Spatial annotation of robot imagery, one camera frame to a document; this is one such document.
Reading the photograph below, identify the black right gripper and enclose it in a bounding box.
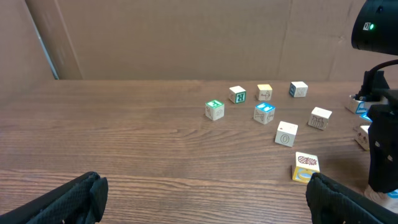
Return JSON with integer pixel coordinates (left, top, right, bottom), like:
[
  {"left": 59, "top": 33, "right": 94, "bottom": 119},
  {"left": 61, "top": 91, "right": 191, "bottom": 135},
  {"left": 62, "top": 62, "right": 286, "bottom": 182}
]
[{"left": 356, "top": 71, "right": 397, "bottom": 193}]

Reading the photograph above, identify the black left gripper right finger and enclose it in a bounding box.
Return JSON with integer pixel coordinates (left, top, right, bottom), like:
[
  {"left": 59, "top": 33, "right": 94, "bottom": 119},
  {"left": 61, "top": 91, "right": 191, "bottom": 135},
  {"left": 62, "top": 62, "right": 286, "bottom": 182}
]
[{"left": 305, "top": 172, "right": 397, "bottom": 224}]

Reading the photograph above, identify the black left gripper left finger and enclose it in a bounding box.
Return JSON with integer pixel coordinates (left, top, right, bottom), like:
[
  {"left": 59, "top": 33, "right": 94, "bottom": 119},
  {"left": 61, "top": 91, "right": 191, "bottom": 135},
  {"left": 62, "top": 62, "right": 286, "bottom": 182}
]
[{"left": 1, "top": 172, "right": 109, "bottom": 224}]

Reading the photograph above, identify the blue P letter block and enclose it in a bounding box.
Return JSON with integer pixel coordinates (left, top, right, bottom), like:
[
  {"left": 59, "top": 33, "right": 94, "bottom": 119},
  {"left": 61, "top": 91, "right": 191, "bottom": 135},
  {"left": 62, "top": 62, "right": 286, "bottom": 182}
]
[{"left": 360, "top": 113, "right": 372, "bottom": 123}]

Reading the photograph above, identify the wooden block green side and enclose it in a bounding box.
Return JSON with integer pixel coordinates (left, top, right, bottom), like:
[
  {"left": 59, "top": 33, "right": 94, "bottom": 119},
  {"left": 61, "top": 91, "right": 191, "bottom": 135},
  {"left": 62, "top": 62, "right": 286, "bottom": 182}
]
[{"left": 355, "top": 125, "right": 370, "bottom": 151}]

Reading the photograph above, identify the yellow side pineapple block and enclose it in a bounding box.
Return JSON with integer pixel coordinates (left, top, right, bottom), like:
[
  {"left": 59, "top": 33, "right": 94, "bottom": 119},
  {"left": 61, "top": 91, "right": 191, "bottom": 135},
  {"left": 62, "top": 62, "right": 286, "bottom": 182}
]
[{"left": 292, "top": 152, "right": 320, "bottom": 184}]

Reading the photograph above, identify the blue H letter block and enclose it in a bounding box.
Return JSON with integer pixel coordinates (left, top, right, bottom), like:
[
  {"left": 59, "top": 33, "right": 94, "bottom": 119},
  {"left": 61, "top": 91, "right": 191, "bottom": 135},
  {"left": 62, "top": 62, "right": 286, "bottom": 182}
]
[{"left": 364, "top": 185, "right": 398, "bottom": 213}]

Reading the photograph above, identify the blue side wooden block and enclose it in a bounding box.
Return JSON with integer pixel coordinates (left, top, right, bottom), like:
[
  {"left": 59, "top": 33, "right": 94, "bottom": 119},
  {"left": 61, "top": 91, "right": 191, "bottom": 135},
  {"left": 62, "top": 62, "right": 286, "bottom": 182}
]
[{"left": 345, "top": 95, "right": 371, "bottom": 114}]

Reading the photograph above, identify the wooden block engraved picture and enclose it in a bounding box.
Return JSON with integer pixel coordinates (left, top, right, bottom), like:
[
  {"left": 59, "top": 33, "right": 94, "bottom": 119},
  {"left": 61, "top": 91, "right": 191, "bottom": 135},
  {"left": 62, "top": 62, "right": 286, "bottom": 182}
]
[{"left": 308, "top": 107, "right": 332, "bottom": 130}]

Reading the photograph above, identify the wooden O block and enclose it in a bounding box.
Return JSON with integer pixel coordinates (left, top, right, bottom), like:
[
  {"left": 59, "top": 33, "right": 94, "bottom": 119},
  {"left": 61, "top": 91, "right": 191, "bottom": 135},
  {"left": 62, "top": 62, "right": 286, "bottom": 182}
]
[{"left": 275, "top": 121, "right": 298, "bottom": 147}]

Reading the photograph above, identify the plain wooden block far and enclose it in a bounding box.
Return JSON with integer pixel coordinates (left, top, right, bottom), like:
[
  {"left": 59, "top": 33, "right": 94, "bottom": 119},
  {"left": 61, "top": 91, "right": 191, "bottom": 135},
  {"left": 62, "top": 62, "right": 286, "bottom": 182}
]
[{"left": 289, "top": 82, "right": 308, "bottom": 98}]

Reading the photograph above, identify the blue F letter block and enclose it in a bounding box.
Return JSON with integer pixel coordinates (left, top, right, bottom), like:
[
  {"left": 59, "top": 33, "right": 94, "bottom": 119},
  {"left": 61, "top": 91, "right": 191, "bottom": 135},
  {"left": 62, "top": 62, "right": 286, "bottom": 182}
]
[{"left": 253, "top": 103, "right": 275, "bottom": 124}]

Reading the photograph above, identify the yellow top wooden block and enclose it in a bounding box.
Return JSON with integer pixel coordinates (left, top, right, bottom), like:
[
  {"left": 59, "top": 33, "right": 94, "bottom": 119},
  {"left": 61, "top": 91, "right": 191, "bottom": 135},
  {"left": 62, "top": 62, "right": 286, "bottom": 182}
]
[{"left": 256, "top": 84, "right": 272, "bottom": 101}]

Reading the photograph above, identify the dark green R block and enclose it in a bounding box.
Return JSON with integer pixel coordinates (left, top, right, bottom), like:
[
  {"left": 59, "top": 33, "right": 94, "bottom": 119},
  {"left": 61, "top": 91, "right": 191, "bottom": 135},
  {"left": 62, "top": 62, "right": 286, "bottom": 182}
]
[{"left": 229, "top": 86, "right": 246, "bottom": 104}]

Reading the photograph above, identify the green E letter block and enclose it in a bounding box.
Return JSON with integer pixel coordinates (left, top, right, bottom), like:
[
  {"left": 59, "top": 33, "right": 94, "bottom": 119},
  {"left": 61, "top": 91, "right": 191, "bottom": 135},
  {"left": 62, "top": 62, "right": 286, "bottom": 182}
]
[{"left": 205, "top": 100, "right": 225, "bottom": 121}]

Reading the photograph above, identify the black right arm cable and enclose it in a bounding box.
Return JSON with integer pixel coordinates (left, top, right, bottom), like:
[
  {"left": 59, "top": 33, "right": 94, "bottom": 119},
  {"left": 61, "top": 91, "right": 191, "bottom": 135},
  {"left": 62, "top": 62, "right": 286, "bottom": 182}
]
[{"left": 366, "top": 58, "right": 398, "bottom": 78}]

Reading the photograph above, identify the cardboard back wall panel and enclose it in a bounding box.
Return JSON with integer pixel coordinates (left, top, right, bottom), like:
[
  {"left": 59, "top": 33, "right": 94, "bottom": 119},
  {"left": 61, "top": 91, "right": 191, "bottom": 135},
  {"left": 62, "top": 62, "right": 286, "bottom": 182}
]
[{"left": 1, "top": 0, "right": 391, "bottom": 85}]

